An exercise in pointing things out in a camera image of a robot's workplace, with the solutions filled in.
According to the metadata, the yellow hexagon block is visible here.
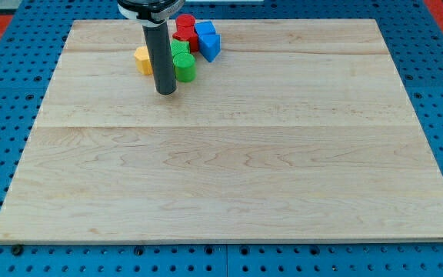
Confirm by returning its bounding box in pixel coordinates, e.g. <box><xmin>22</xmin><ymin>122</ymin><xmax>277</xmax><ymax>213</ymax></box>
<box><xmin>134</xmin><ymin>46</ymin><xmax>153</xmax><ymax>75</ymax></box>

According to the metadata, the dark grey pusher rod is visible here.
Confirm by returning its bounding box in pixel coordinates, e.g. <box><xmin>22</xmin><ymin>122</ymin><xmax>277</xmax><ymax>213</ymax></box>
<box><xmin>142</xmin><ymin>21</ymin><xmax>177</xmax><ymax>95</ymax></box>

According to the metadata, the red cylinder block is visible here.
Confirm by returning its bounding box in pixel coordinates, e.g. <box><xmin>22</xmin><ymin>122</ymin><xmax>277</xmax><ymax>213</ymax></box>
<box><xmin>175</xmin><ymin>14</ymin><xmax>196</xmax><ymax>28</ymax></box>

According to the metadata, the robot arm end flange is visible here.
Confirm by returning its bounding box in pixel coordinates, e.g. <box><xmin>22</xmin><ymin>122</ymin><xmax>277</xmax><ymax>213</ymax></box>
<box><xmin>117</xmin><ymin>0</ymin><xmax>185</xmax><ymax>25</ymax></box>

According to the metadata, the blue cube block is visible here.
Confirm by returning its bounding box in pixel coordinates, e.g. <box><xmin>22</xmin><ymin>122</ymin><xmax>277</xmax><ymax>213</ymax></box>
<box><xmin>194</xmin><ymin>21</ymin><xmax>216</xmax><ymax>36</ymax></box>

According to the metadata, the red star block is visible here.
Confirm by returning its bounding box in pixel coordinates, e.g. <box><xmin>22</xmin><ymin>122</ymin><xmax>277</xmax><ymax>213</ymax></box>
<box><xmin>172</xmin><ymin>26</ymin><xmax>199</xmax><ymax>52</ymax></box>

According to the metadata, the wooden board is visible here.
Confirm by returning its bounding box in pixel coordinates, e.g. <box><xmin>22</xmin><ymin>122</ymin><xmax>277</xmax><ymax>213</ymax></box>
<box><xmin>0</xmin><ymin>19</ymin><xmax>443</xmax><ymax>245</ymax></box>

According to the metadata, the blue triangular prism block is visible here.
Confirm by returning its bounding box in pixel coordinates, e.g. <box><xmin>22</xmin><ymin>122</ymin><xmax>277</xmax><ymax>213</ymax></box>
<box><xmin>198</xmin><ymin>34</ymin><xmax>221</xmax><ymax>62</ymax></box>

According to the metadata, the green star block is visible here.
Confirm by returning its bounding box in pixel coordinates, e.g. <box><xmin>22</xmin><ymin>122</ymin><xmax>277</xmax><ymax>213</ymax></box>
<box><xmin>171</xmin><ymin>39</ymin><xmax>191</xmax><ymax>57</ymax></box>

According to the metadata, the green cylinder block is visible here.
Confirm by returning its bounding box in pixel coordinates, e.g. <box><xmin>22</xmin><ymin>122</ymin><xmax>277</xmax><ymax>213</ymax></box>
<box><xmin>173</xmin><ymin>53</ymin><xmax>196</xmax><ymax>82</ymax></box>

